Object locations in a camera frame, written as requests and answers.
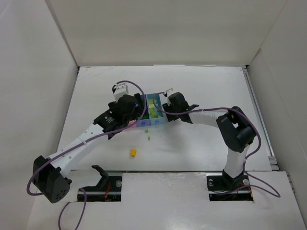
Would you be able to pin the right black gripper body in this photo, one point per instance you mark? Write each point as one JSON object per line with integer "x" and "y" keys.
{"x": 170, "y": 113}

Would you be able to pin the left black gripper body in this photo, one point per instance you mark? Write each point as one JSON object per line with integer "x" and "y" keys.
{"x": 138, "y": 105}

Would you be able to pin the dark green lego plate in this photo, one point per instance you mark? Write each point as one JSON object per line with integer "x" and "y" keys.
{"x": 145, "y": 117}

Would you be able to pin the light green square lego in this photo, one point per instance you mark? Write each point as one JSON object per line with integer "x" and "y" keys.
{"x": 154, "y": 114}

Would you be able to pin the lime 2x2 lego brick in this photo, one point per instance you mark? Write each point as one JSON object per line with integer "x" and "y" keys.
{"x": 151, "y": 105}

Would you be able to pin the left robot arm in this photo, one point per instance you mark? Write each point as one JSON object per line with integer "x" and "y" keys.
{"x": 50, "y": 175}

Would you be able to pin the purple container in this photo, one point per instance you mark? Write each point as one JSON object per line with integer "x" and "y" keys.
{"x": 144, "y": 122}

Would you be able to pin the light blue container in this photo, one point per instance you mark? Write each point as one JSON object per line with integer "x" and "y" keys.
{"x": 157, "y": 102}

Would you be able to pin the small yellow lego brick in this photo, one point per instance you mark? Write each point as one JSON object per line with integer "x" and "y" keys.
{"x": 133, "y": 153}

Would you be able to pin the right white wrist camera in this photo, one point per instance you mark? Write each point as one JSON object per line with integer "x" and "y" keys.
{"x": 167, "y": 94}

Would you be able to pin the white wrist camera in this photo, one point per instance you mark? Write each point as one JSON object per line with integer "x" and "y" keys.
{"x": 119, "y": 90}
{"x": 167, "y": 94}

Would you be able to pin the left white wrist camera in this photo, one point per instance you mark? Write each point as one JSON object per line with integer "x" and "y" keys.
{"x": 119, "y": 90}

